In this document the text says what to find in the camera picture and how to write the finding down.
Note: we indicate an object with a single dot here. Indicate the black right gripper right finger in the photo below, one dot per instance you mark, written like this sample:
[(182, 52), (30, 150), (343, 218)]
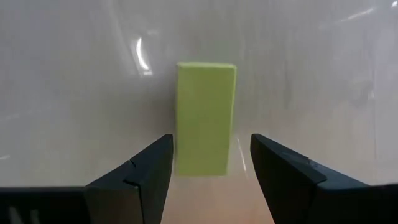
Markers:
[(295, 193)]

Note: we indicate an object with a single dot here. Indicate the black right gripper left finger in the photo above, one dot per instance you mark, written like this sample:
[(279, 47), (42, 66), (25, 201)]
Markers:
[(124, 196)]

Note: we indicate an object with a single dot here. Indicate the green rectangular wooden block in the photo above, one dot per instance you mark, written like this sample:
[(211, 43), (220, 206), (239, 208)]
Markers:
[(203, 118)]

